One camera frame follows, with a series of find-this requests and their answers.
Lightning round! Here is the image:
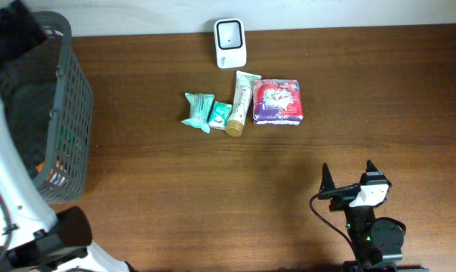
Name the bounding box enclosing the grey plastic basket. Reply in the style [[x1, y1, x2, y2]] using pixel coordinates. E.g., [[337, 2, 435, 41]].
[[0, 11, 94, 204]]

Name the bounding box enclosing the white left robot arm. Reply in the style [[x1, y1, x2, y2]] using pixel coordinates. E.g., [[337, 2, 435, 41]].
[[0, 1, 131, 271]]

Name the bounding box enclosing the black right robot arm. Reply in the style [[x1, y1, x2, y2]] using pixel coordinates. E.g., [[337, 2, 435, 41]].
[[310, 160, 426, 272]]

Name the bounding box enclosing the purple red Carefree pad pack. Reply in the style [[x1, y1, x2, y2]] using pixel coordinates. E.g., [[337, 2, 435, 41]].
[[252, 79, 303, 125]]

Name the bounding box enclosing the teal wet wipes pack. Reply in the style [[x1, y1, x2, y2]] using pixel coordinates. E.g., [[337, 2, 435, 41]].
[[181, 93, 214, 134]]

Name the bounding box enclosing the white Pantene tube gold cap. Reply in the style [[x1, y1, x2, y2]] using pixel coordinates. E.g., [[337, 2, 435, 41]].
[[225, 70, 262, 137]]

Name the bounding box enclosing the small teal tissue pack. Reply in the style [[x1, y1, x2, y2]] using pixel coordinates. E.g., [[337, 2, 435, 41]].
[[208, 101, 232, 130]]

